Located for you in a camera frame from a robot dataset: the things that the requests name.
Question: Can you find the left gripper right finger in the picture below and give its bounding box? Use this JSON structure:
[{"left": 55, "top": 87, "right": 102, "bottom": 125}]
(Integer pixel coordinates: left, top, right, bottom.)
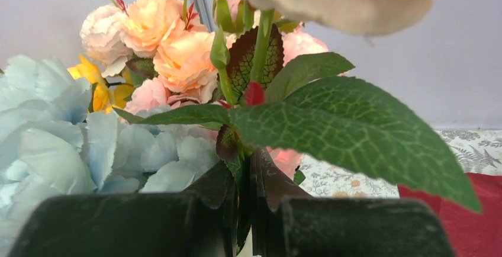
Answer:
[{"left": 250, "top": 149, "right": 454, "bottom": 256}]

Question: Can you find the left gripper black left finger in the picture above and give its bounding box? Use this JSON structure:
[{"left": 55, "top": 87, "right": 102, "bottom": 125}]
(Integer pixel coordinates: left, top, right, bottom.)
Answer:
[{"left": 10, "top": 163, "right": 237, "bottom": 257}]

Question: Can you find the pink rose stem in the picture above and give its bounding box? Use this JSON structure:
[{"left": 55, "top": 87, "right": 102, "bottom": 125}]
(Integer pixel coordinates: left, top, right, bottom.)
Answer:
[{"left": 266, "top": 147, "right": 304, "bottom": 179}]

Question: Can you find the peach rose stem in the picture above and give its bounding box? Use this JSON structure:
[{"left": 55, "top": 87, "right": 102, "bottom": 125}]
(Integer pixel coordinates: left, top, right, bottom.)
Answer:
[{"left": 114, "top": 0, "right": 483, "bottom": 254}]

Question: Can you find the light blue flower stem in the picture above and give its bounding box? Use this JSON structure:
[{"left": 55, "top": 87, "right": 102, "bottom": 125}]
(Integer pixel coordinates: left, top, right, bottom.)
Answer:
[{"left": 1, "top": 55, "right": 218, "bottom": 256}]

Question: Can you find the brown and red wrapping paper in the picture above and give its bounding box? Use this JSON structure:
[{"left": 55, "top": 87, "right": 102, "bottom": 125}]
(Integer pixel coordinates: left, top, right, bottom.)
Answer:
[{"left": 398, "top": 173, "right": 501, "bottom": 257}]

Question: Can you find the pastel rose bunch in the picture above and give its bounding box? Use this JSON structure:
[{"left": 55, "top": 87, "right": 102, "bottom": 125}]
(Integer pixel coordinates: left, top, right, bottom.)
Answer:
[{"left": 69, "top": 0, "right": 328, "bottom": 114}]

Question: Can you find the floral patterned table mat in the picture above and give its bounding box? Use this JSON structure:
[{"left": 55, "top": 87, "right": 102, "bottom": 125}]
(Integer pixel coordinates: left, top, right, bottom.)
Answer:
[{"left": 300, "top": 129, "right": 501, "bottom": 205}]

